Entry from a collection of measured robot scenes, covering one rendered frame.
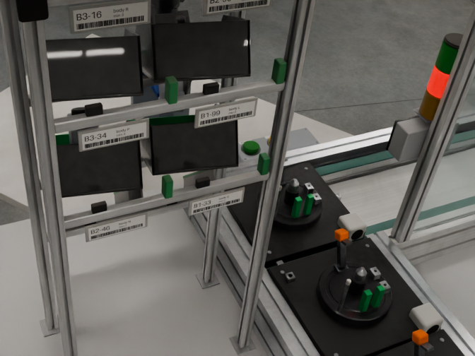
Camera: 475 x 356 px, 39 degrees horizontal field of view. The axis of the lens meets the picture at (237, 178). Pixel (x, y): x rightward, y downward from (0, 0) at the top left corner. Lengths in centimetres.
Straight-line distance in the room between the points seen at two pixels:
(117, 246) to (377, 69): 266
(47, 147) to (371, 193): 96
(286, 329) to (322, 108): 233
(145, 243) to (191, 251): 10
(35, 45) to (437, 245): 106
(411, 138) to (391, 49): 287
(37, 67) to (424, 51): 358
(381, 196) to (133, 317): 65
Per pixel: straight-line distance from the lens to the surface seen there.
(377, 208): 157
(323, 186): 150
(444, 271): 157
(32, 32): 72
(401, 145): 128
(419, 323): 129
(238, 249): 134
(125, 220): 92
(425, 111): 126
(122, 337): 132
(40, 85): 76
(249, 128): 181
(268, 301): 127
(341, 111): 347
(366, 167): 164
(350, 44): 407
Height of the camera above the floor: 195
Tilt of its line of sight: 41 degrees down
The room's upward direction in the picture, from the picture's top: 8 degrees clockwise
